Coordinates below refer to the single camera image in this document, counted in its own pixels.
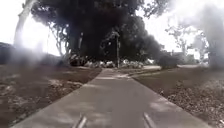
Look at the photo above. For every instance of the pole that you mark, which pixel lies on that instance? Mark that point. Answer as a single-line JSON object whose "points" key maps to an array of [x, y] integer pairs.
{"points": [[117, 53]]}

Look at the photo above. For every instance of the grey concrete path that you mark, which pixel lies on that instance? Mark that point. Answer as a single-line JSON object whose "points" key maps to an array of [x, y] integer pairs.
{"points": [[113, 100]]}

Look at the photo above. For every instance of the row of trees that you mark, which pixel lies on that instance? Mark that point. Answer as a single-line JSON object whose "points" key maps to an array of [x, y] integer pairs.
{"points": [[96, 26]]}

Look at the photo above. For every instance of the dark bush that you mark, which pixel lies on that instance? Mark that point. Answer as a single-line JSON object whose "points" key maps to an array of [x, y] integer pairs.
{"points": [[167, 62]]}

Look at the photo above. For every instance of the robot's own part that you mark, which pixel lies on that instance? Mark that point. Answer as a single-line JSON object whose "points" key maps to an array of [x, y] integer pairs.
{"points": [[148, 121], [80, 122]]}

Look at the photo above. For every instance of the leaf-littered bare ground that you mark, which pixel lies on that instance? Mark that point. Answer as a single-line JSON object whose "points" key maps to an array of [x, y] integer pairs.
{"points": [[190, 90], [33, 88]]}

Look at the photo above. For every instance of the dark fence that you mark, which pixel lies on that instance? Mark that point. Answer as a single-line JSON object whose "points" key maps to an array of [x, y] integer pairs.
{"points": [[6, 53]]}

